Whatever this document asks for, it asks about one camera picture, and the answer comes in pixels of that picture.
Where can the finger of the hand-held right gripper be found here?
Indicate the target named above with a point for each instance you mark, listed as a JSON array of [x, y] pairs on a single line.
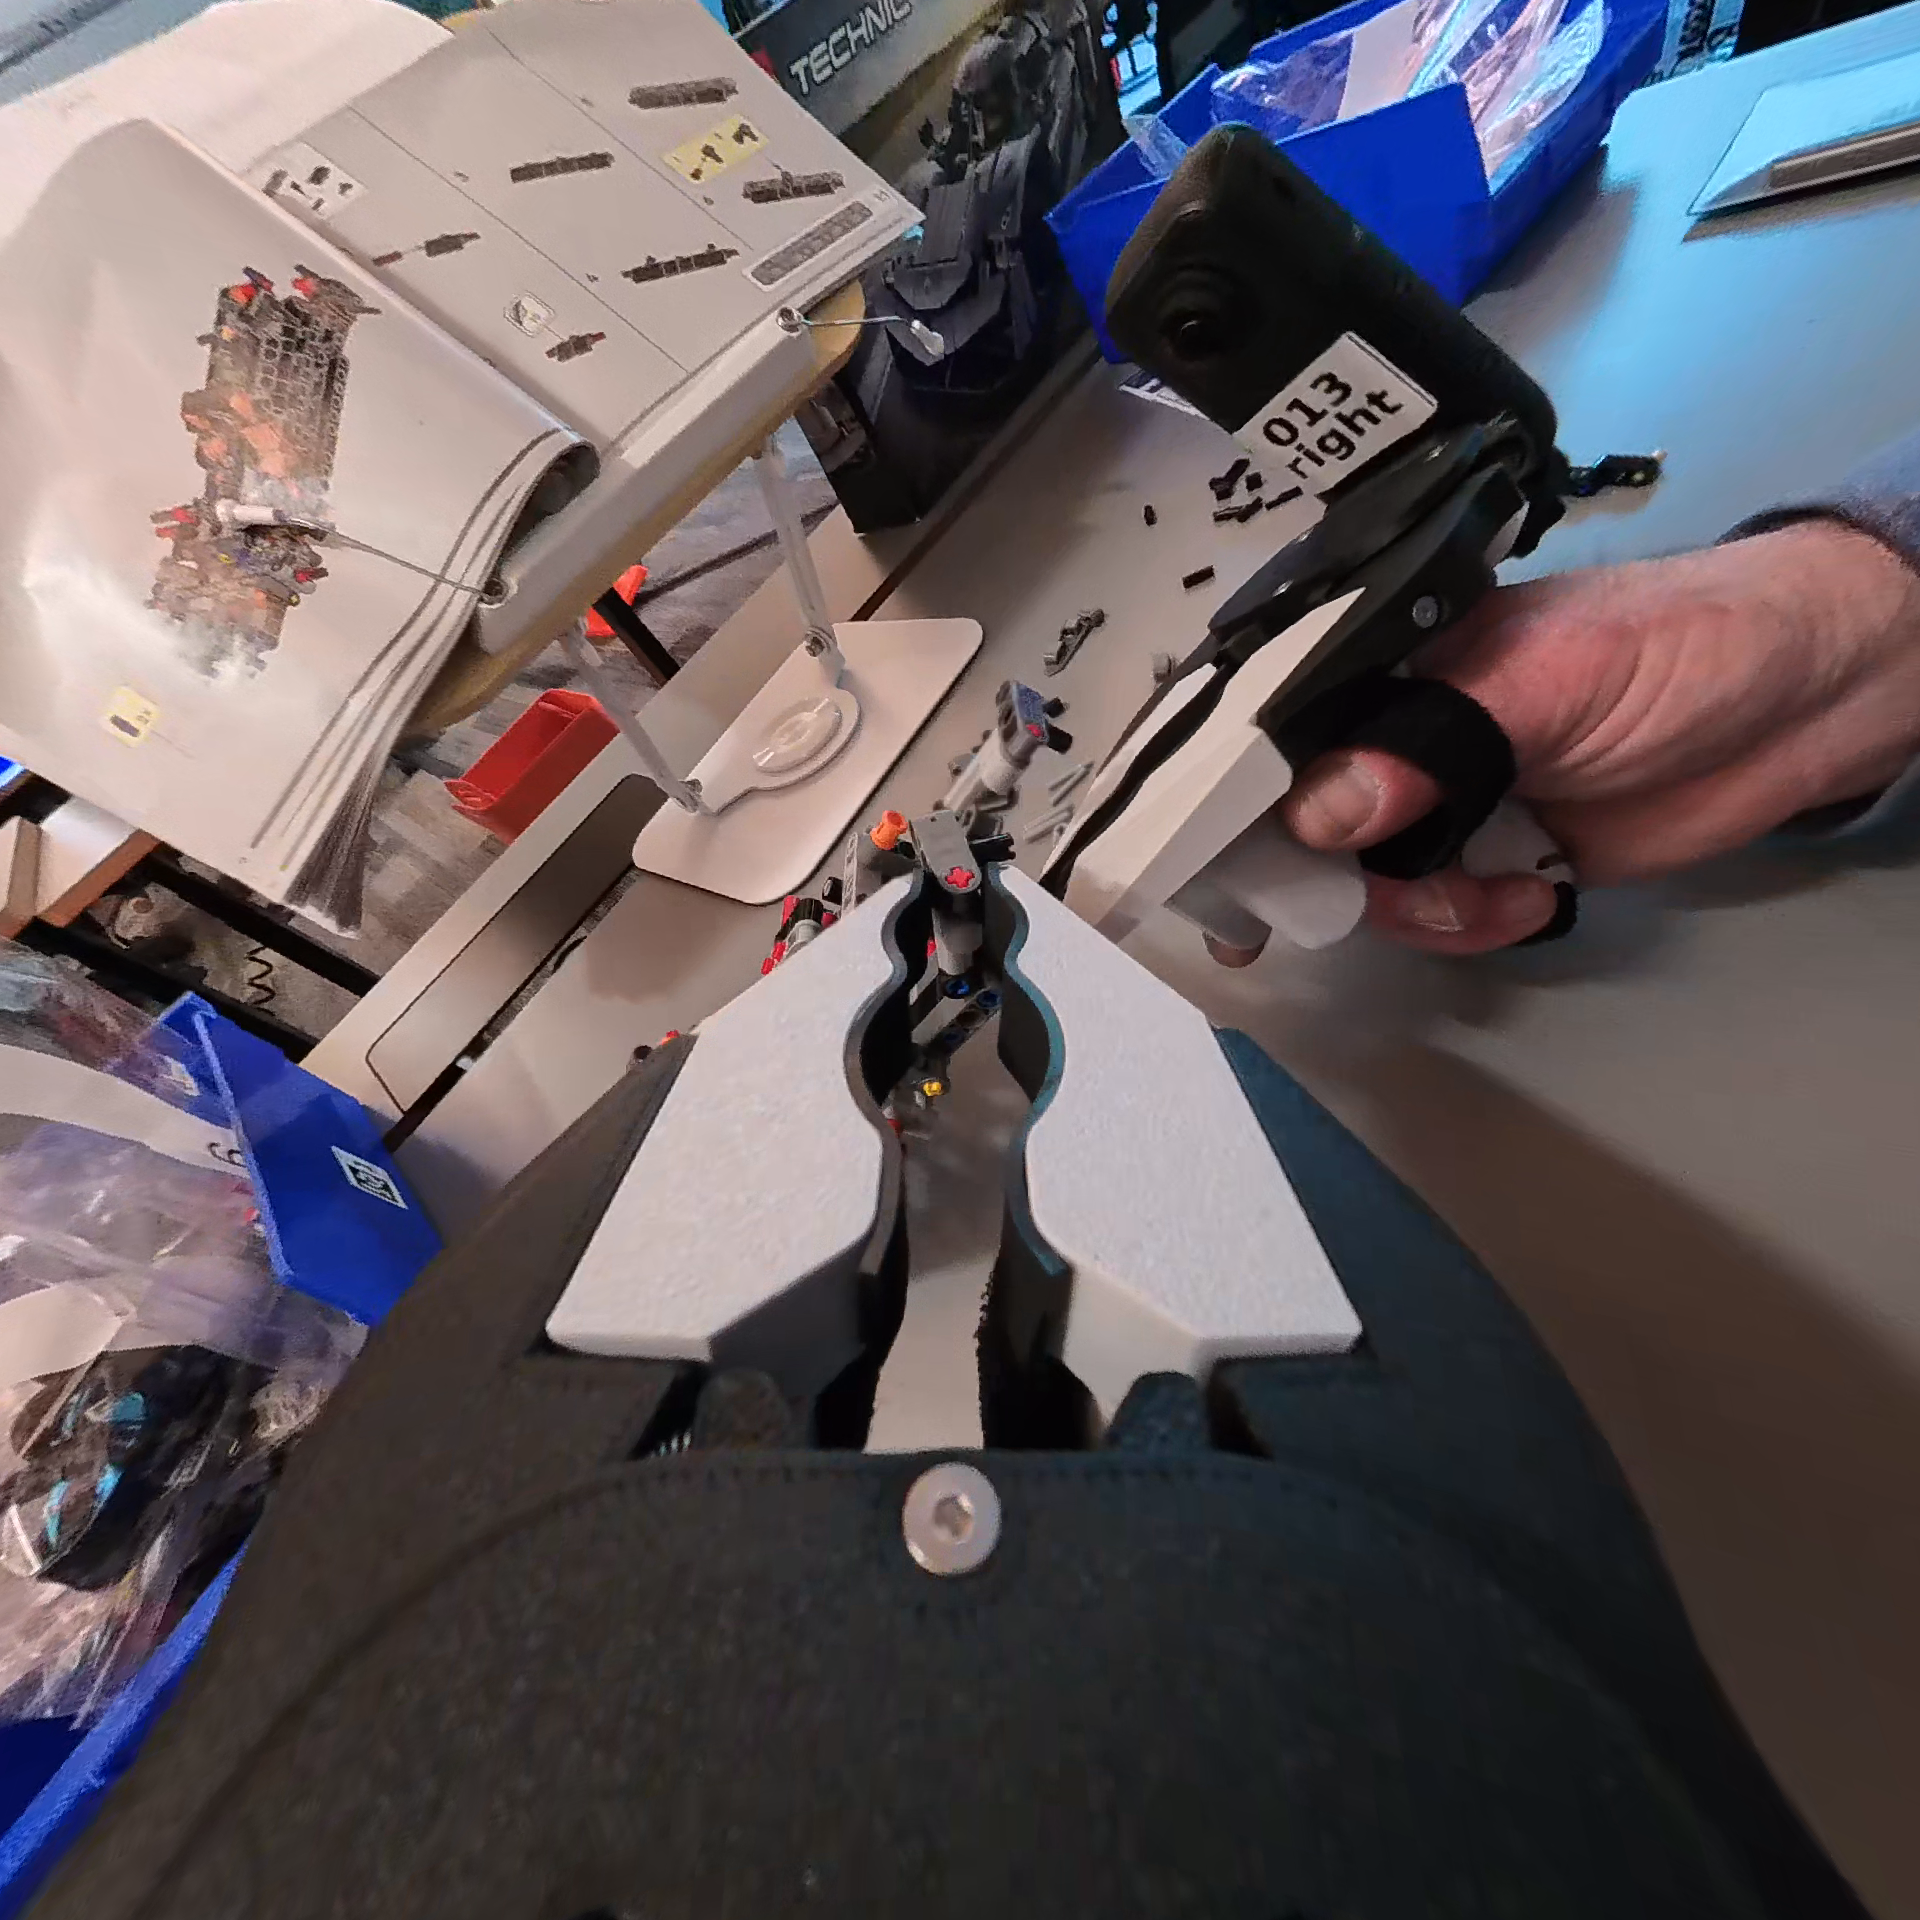
[[1200, 764], [1320, 646]]

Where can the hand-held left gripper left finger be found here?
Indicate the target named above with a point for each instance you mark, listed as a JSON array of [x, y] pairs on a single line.
[[720, 1172]]

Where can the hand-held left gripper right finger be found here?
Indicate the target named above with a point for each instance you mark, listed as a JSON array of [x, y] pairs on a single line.
[[1185, 1185]]

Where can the small grey lego subassembly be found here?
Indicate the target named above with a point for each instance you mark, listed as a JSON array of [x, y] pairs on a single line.
[[955, 879]]

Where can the person's right forearm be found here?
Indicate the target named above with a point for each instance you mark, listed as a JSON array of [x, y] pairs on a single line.
[[1860, 503]]

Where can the grey lego connector piece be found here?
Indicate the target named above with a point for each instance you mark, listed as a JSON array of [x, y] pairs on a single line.
[[1072, 637]]

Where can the scattered small black lego pins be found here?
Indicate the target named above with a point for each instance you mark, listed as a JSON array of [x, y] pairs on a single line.
[[1236, 484]]

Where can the grey lego axle assembly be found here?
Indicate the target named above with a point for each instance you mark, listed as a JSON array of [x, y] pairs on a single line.
[[1009, 744]]

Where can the red and black lego pins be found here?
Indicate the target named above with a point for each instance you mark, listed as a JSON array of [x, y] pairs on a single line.
[[791, 917]]

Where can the dark lego set box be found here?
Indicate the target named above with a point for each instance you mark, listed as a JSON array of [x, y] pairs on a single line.
[[989, 182]]

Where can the black and blue lego piece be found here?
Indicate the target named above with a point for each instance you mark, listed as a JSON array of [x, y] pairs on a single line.
[[1611, 475]]

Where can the clear bags of lego parts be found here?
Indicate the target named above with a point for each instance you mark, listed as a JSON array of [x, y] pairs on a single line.
[[119, 1349]]

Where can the lego instruction booklet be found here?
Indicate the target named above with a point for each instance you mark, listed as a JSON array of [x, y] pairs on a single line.
[[299, 452]]

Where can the person's right hand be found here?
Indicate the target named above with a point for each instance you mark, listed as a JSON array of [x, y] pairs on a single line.
[[1651, 704]]

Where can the blue bin without tag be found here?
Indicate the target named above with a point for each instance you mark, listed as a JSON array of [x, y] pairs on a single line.
[[1394, 165]]

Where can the clear plastic bags in bin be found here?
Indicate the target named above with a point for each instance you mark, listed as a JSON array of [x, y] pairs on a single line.
[[1499, 61]]

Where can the white book stand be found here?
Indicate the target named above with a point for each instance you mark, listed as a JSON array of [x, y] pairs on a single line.
[[839, 721]]

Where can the blue bin with tag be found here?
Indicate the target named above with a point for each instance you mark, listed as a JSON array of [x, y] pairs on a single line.
[[316, 1185]]

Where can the red storage bin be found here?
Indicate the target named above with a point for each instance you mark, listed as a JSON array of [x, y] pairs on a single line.
[[533, 758]]

